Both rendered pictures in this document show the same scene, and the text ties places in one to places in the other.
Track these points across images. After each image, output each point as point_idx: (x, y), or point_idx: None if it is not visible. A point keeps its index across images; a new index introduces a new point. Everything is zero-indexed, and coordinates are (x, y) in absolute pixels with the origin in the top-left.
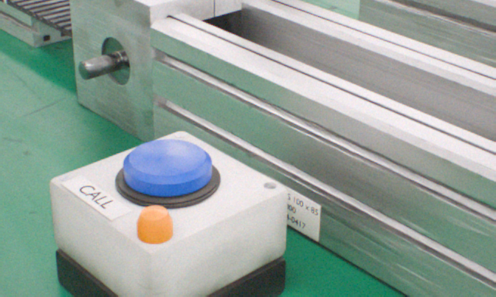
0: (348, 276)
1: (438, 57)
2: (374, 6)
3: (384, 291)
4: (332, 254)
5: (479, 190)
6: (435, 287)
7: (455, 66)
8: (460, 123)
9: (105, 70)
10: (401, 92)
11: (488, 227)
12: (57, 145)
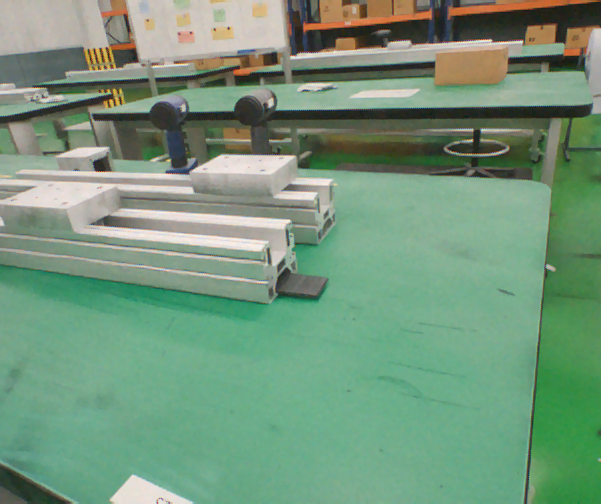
0: None
1: None
2: None
3: None
4: None
5: None
6: None
7: None
8: None
9: None
10: None
11: None
12: None
